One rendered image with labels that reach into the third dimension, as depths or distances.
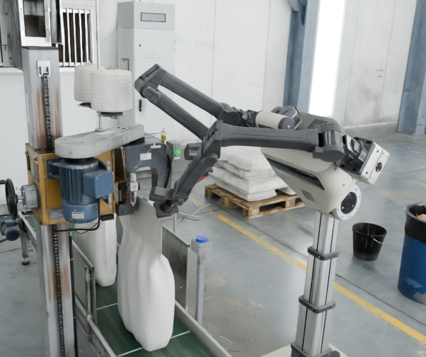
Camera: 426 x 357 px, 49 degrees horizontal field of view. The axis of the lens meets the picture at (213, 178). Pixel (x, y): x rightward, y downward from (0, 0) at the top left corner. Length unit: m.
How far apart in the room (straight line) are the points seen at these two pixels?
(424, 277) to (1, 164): 3.79
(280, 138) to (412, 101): 9.01
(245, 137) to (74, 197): 0.77
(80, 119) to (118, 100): 3.09
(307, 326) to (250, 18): 5.81
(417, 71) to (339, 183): 8.69
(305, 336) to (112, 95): 1.38
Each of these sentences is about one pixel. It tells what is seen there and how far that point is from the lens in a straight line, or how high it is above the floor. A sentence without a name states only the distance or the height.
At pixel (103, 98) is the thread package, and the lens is 1.88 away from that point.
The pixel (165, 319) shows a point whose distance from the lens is 2.28.
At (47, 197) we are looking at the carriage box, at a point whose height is 1.15.
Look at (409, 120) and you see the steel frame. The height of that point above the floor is 0.29.
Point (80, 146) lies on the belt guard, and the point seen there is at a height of 1.41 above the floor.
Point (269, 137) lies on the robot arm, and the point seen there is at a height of 1.53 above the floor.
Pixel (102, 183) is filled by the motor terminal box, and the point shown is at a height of 1.27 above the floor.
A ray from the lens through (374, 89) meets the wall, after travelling 9.71.
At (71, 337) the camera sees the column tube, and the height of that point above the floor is 0.39.
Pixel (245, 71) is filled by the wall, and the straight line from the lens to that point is 7.46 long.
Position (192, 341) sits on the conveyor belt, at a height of 0.38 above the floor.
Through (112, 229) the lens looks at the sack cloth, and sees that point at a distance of 2.81.
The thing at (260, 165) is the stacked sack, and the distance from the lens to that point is 4.81.
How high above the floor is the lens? 1.84
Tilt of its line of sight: 17 degrees down
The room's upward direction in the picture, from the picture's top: 2 degrees clockwise
